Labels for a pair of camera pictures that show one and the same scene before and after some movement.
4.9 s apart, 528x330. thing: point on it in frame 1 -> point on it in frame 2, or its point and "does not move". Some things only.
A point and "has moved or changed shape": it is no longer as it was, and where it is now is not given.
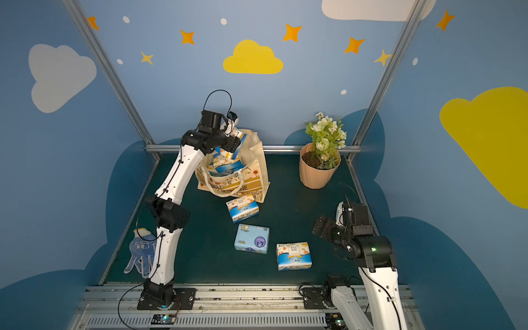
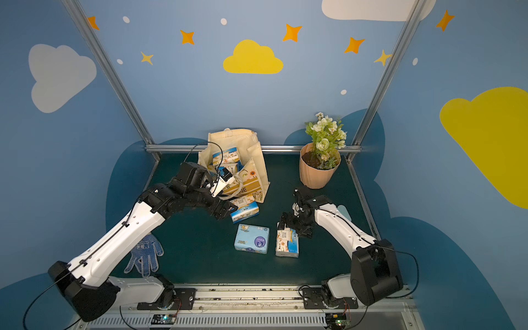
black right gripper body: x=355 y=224 -> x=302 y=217
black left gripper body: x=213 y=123 -> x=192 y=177
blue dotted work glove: x=143 y=249 does not move
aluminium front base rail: x=115 y=307 does not move
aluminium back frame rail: x=265 y=147 does not move
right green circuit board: x=334 y=321 does not move
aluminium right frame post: x=418 y=7 does not move
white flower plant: x=329 y=137 does not move
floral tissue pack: x=227 y=161 has moved or changed shape
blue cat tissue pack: x=252 y=238 does not move
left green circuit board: x=163 y=319 does not move
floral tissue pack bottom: x=295 y=256 -> x=287 y=243
